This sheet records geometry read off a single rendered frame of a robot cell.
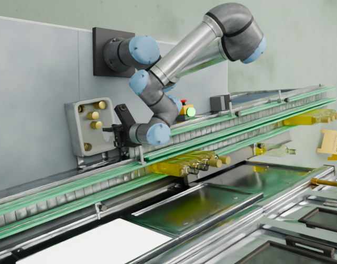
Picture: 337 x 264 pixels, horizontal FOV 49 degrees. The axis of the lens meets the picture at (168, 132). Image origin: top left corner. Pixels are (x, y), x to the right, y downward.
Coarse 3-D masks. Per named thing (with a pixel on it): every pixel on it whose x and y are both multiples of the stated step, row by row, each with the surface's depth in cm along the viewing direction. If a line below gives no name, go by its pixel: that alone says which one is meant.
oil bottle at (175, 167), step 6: (162, 162) 160; (168, 162) 158; (174, 162) 156; (180, 162) 155; (186, 162) 154; (156, 168) 164; (162, 168) 161; (168, 168) 158; (174, 168) 155; (180, 168) 152; (186, 168) 152; (168, 174) 159; (174, 174) 156; (180, 174) 153; (186, 174) 153
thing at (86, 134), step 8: (80, 104) 148; (88, 104) 158; (88, 112) 158; (104, 112) 160; (112, 112) 157; (80, 120) 155; (88, 120) 158; (96, 120) 160; (104, 120) 161; (112, 120) 158; (80, 128) 148; (88, 128) 158; (80, 136) 148; (88, 136) 158; (96, 136) 161; (112, 136) 160; (80, 144) 149; (96, 144) 161; (104, 144) 163; (112, 144) 160; (88, 152) 151; (96, 152) 153
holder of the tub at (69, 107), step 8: (64, 104) 152; (72, 104) 147; (72, 112) 149; (72, 120) 150; (72, 128) 152; (72, 136) 153; (72, 144) 155; (80, 152) 151; (104, 152) 165; (80, 160) 157; (104, 160) 161
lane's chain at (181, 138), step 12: (312, 96) 260; (324, 96) 272; (276, 108) 231; (288, 108) 240; (204, 120) 189; (228, 120) 201; (240, 120) 208; (252, 120) 215; (192, 132) 184; (204, 132) 189; (144, 144) 164; (168, 144) 173
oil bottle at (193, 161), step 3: (177, 156) 167; (180, 156) 167; (174, 159) 163; (177, 159) 162; (180, 159) 161; (183, 159) 160; (186, 159) 159; (189, 159) 159; (192, 159) 158; (195, 159) 158; (198, 159) 158; (189, 162) 156; (192, 162) 156; (195, 162) 156; (198, 162) 157; (192, 165) 155; (195, 165) 156
